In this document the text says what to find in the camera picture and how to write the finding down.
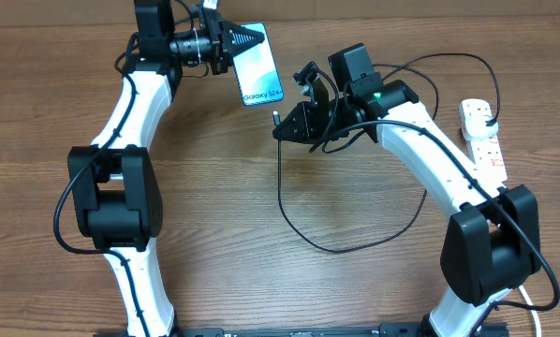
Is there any blue Galaxy smartphone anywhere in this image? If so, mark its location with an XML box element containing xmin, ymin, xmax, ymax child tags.
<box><xmin>234</xmin><ymin>22</ymin><xmax>284</xmax><ymax>106</ymax></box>

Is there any black USB charger cable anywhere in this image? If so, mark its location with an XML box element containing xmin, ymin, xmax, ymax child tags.
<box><xmin>272</xmin><ymin>52</ymin><xmax>502</xmax><ymax>255</ymax></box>

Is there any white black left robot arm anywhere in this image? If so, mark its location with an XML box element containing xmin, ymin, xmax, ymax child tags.
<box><xmin>52</xmin><ymin>1</ymin><xmax>268</xmax><ymax>336</ymax></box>

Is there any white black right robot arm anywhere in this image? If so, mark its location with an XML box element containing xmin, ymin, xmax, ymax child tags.
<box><xmin>273</xmin><ymin>44</ymin><xmax>553</xmax><ymax>336</ymax></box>

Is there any white charger plug adapter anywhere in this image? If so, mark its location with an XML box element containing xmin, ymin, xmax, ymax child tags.
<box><xmin>461</xmin><ymin>111</ymin><xmax>499</xmax><ymax>141</ymax></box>

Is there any white power strip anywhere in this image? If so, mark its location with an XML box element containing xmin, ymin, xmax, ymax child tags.
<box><xmin>458</xmin><ymin>97</ymin><xmax>508</xmax><ymax>186</ymax></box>

